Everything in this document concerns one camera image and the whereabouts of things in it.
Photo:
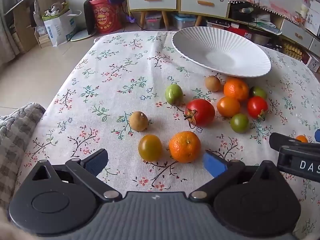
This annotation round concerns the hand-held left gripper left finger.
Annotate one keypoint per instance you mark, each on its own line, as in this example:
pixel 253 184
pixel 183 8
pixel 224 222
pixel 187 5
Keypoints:
pixel 96 161

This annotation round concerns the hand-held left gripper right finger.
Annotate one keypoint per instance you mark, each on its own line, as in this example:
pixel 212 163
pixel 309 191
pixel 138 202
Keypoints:
pixel 215 163

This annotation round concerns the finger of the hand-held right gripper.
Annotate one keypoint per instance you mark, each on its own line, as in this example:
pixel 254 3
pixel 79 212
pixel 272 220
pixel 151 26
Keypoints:
pixel 282 141
pixel 317 135

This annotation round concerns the orange tomato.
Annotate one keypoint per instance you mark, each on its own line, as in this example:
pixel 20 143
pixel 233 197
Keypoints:
pixel 228 106
pixel 301 139

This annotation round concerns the orange mandarin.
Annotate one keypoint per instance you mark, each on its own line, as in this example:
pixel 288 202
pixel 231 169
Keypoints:
pixel 185 146
pixel 236 89

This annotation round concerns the small red tomato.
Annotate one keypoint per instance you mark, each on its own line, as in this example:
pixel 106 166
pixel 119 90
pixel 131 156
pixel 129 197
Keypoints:
pixel 257 106

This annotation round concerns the large red tomato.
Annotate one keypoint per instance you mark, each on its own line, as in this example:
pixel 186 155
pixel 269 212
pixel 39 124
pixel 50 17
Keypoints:
pixel 202 112

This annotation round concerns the yellow green tomato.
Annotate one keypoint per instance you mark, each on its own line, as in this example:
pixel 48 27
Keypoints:
pixel 150 147

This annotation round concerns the brown longan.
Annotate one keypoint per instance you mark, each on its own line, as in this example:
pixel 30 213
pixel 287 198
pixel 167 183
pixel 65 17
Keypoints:
pixel 138 121
pixel 213 83

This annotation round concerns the white ribbed plate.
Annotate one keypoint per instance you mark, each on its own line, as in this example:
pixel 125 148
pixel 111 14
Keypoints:
pixel 220 52

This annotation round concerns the grey checked blanket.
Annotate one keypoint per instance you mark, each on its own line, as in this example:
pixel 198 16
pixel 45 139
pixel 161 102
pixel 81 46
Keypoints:
pixel 15 135

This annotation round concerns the low wooden shelf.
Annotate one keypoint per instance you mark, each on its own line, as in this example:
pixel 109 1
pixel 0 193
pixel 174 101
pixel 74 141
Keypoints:
pixel 290 32

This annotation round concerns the red box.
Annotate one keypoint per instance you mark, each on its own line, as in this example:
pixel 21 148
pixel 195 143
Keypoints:
pixel 238 32

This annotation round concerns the white paper bag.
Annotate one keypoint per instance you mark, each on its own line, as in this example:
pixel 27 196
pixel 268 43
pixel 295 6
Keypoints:
pixel 60 30

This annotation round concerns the pink cloth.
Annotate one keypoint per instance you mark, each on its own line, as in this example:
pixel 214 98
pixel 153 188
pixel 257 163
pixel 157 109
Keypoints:
pixel 265 3

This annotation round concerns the black flat device white base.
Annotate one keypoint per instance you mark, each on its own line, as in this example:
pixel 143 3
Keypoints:
pixel 88 17

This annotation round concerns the red snack bucket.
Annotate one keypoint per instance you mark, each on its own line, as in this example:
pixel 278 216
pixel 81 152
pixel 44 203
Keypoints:
pixel 106 17

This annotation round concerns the clear plastic storage box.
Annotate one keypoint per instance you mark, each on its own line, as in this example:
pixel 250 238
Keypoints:
pixel 153 22
pixel 183 22

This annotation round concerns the plush toys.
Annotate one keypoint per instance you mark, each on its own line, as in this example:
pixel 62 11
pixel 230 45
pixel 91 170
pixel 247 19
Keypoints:
pixel 53 8

